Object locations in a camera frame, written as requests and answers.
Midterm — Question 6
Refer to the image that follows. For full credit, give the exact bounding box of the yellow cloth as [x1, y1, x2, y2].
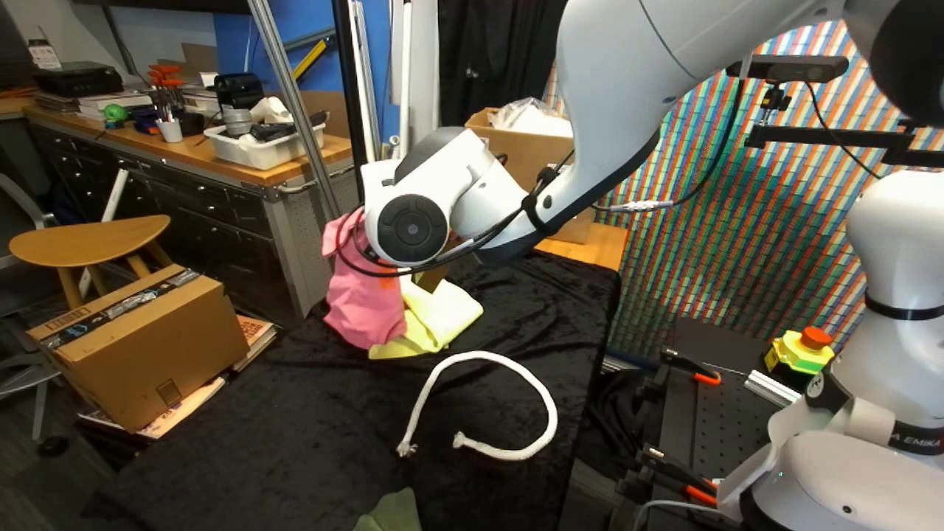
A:
[366, 276, 488, 363]

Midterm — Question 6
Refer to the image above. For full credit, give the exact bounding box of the pink shirt with orange print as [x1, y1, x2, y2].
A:
[320, 207, 411, 350]

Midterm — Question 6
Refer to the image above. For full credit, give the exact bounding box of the white rope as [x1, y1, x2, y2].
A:
[397, 347, 562, 465]

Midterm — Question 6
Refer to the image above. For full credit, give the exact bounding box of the wooden side platform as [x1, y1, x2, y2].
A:
[535, 219, 631, 273]

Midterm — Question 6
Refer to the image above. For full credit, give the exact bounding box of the cardboard box with white label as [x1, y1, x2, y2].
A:
[467, 96, 585, 195]

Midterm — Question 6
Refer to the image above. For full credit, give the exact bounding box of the black vertical pole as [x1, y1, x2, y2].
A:
[327, 0, 391, 216]

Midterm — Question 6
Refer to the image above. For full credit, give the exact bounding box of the black curtain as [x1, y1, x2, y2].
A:
[438, 0, 574, 127]

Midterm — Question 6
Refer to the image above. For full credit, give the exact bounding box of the silver metal pole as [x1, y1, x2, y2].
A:
[245, 0, 373, 248]

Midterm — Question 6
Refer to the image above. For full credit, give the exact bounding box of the black velvet tablecloth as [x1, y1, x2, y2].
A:
[87, 233, 625, 531]

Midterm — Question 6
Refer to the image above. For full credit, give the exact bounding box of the white plastic bin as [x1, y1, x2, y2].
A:
[202, 115, 327, 172]

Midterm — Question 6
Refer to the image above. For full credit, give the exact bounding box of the wooden top counter cabinet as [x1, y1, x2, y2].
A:
[25, 96, 355, 321]

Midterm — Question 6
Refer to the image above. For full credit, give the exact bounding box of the black perforated breadboard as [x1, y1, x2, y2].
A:
[653, 318, 792, 496]

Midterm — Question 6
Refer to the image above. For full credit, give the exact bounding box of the black round appliance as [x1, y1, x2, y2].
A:
[214, 68, 265, 135]

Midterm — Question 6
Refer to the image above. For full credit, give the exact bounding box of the multicolour striped backdrop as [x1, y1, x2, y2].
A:
[599, 18, 944, 366]

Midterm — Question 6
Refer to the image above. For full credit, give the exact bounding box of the cardboard box with black tape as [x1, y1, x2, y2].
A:
[28, 263, 255, 433]

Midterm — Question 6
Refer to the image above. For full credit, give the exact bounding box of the yellow red emergency stop button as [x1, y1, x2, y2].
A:
[764, 323, 839, 380]

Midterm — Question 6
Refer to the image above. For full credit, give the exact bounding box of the wooden stool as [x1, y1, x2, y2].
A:
[10, 213, 174, 313]

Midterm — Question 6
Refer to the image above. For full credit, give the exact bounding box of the black printer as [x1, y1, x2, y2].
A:
[32, 59, 127, 101]

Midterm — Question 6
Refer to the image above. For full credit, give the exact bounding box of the grey office chair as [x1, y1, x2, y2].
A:
[0, 172, 66, 453]

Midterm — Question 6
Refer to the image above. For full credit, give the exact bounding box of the tape-wrapped wrist camera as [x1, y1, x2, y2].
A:
[411, 264, 448, 295]

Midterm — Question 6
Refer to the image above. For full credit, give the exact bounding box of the orange handle clamp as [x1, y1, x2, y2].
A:
[659, 347, 727, 390]
[639, 446, 724, 509]

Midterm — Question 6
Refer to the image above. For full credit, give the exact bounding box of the black camera on mount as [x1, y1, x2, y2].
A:
[733, 52, 849, 85]

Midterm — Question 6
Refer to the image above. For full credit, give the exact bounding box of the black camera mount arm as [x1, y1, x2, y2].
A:
[743, 115, 926, 172]

